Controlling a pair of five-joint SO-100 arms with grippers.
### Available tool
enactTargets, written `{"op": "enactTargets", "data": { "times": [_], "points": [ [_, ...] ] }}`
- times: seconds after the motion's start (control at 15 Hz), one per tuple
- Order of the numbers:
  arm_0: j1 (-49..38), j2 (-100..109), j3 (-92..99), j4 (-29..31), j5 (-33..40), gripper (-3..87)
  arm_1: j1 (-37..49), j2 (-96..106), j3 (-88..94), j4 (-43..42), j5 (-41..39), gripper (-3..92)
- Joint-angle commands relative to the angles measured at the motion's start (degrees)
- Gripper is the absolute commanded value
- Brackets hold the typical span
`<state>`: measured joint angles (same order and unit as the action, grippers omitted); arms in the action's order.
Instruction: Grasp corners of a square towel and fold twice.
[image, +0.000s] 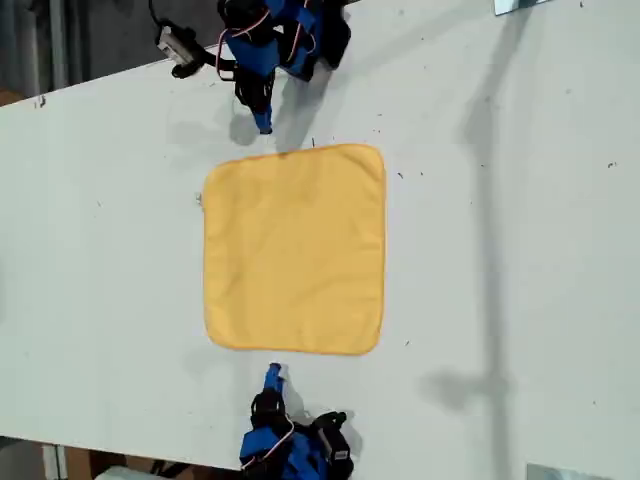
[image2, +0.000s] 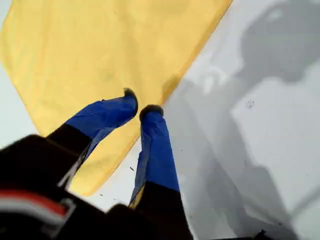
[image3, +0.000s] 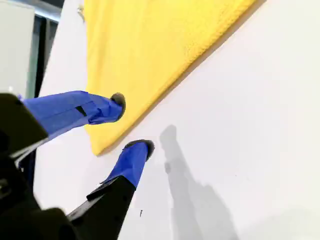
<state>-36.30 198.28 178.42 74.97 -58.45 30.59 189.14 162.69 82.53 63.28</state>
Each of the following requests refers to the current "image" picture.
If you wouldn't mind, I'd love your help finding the yellow square towel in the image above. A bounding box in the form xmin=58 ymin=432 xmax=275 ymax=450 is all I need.
xmin=201 ymin=143 xmax=388 ymax=356

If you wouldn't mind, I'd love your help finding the white container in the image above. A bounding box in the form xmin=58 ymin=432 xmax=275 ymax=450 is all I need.
xmin=93 ymin=464 xmax=156 ymax=480

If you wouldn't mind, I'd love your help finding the brown cardboard box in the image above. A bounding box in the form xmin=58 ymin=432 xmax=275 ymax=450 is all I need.
xmin=64 ymin=447 xmax=151 ymax=480

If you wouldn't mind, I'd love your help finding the white table leg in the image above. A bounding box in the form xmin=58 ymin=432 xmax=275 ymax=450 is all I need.
xmin=42 ymin=443 xmax=68 ymax=480

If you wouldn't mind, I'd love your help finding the red white servo wire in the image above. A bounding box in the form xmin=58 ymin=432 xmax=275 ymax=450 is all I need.
xmin=216 ymin=25 xmax=254 ymax=82
xmin=243 ymin=422 xmax=297 ymax=470

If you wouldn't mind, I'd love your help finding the black camera stalk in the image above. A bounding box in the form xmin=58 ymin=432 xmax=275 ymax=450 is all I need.
xmin=199 ymin=48 xmax=237 ymax=72
xmin=293 ymin=414 xmax=322 ymax=437

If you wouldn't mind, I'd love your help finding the black camera box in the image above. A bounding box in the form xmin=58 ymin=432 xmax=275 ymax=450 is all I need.
xmin=312 ymin=410 xmax=352 ymax=465
xmin=156 ymin=21 xmax=207 ymax=80

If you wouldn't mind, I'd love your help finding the grey metal post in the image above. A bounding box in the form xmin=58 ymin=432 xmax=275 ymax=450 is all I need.
xmin=49 ymin=0 xmax=69 ymax=92

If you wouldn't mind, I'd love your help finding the shiny metal bracket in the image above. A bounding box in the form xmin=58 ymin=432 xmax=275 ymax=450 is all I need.
xmin=492 ymin=0 xmax=551 ymax=17

